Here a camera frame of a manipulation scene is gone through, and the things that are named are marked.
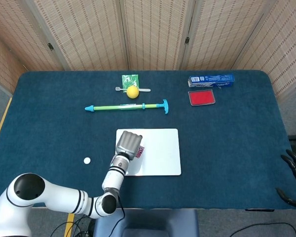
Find white rectangular board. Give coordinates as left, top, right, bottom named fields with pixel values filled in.
left=114, top=128, right=182, bottom=177

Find pink patterned packet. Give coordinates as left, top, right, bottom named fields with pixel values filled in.
left=135, top=146, right=146, bottom=159

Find black cable on floor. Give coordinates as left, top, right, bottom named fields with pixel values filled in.
left=204, top=222, right=296, bottom=237

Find yellow ball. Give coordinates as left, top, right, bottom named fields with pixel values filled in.
left=126, top=85, right=140, bottom=99

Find black floor cables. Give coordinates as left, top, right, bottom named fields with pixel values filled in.
left=50, top=192, right=126, bottom=237

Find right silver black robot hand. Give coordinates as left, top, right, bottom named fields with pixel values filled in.
left=275, top=149, right=296, bottom=212

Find blue toothpaste box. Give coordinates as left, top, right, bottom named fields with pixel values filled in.
left=188, top=73, right=235, bottom=88

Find green and blue water pump toy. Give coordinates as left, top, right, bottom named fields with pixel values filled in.
left=84, top=99, right=170, bottom=115

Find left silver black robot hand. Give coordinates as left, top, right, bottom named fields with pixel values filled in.
left=115, top=130, right=144, bottom=160

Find red ink pad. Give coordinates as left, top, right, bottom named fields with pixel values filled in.
left=187, top=89, right=216, bottom=107

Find green packet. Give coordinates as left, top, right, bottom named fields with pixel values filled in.
left=121, top=74, right=140, bottom=92

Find teal tablecloth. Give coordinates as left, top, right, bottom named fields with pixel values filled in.
left=0, top=70, right=296, bottom=210

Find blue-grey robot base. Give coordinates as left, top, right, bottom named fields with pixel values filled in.
left=92, top=209, right=200, bottom=237

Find white grey toothbrush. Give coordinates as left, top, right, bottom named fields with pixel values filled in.
left=115, top=86, right=151, bottom=92

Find woven folding screen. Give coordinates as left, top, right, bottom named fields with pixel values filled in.
left=0, top=0, right=296, bottom=99

